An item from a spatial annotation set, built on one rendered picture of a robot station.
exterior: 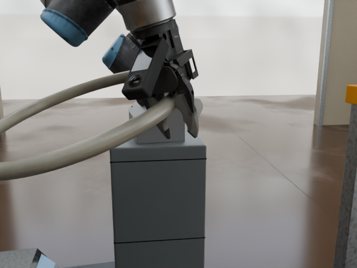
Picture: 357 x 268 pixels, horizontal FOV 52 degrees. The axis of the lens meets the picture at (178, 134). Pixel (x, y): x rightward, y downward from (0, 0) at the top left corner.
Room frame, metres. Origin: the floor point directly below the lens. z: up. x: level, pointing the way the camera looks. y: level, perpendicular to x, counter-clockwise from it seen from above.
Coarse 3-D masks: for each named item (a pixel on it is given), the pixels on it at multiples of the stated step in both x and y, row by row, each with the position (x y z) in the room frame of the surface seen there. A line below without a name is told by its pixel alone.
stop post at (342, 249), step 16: (352, 96) 1.61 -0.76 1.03; (352, 112) 1.63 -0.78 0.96; (352, 128) 1.62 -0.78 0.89; (352, 144) 1.60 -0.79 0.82; (352, 160) 1.59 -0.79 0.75; (352, 176) 1.58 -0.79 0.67; (352, 192) 1.57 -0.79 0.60; (352, 208) 1.56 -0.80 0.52; (352, 224) 1.57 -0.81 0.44; (336, 240) 1.64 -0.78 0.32; (352, 240) 1.57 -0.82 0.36; (336, 256) 1.62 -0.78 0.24; (352, 256) 1.57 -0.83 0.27
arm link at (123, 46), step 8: (120, 40) 1.55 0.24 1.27; (128, 40) 1.57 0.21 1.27; (136, 40) 1.56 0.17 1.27; (112, 48) 1.54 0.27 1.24; (120, 48) 1.54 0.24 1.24; (128, 48) 1.55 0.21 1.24; (136, 48) 1.55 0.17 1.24; (104, 56) 1.56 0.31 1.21; (112, 56) 1.54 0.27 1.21; (120, 56) 1.54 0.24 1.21; (128, 56) 1.55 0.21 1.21; (112, 64) 1.55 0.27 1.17; (120, 64) 1.54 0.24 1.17; (128, 64) 1.55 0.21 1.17; (112, 72) 1.60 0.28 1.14
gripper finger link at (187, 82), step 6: (180, 78) 0.63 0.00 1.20; (180, 84) 0.63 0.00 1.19; (186, 84) 0.63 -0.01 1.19; (180, 90) 0.64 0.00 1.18; (186, 90) 0.63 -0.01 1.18; (192, 90) 0.64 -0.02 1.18; (186, 96) 0.64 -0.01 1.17; (192, 96) 0.64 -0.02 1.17; (192, 102) 0.63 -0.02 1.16; (192, 108) 0.64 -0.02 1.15
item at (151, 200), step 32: (128, 160) 1.44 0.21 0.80; (160, 160) 1.45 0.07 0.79; (192, 160) 1.47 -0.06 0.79; (128, 192) 1.43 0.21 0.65; (160, 192) 1.45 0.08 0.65; (192, 192) 1.47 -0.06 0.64; (128, 224) 1.43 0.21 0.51; (160, 224) 1.45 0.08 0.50; (192, 224) 1.47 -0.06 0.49; (128, 256) 1.43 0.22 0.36; (160, 256) 1.45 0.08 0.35; (192, 256) 1.47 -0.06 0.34
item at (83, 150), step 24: (120, 72) 0.99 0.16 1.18; (48, 96) 0.96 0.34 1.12; (72, 96) 0.98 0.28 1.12; (168, 96) 0.66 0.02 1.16; (0, 120) 0.86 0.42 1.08; (144, 120) 0.59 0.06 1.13; (96, 144) 0.55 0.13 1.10; (120, 144) 0.57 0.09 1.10; (0, 168) 0.55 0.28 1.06; (24, 168) 0.54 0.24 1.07; (48, 168) 0.54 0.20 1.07
